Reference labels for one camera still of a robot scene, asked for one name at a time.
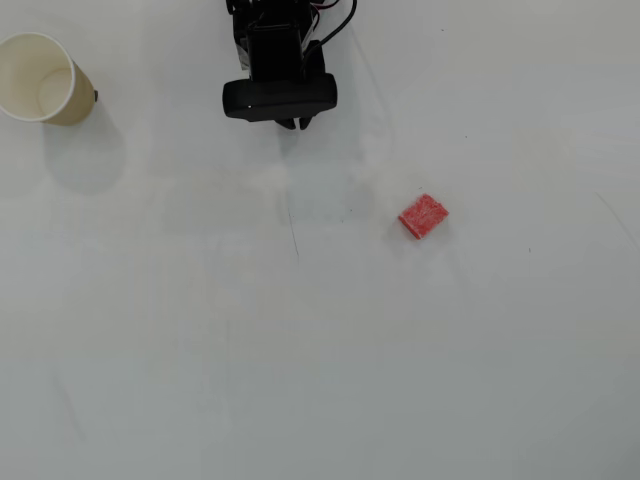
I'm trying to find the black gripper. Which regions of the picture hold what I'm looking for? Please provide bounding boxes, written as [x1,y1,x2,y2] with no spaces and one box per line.
[238,20,327,132]

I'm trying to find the red foam cube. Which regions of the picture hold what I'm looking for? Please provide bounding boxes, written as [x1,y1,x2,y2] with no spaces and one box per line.
[397,193,450,241]

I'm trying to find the beige paper cup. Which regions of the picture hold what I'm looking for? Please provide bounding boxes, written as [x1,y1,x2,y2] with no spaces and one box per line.
[0,32,99,126]

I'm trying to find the black wrist webcam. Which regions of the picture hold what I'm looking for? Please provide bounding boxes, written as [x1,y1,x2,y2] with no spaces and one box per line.
[221,73,339,123]

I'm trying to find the black cable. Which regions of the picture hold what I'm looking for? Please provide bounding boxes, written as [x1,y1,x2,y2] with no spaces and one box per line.
[313,0,359,51]

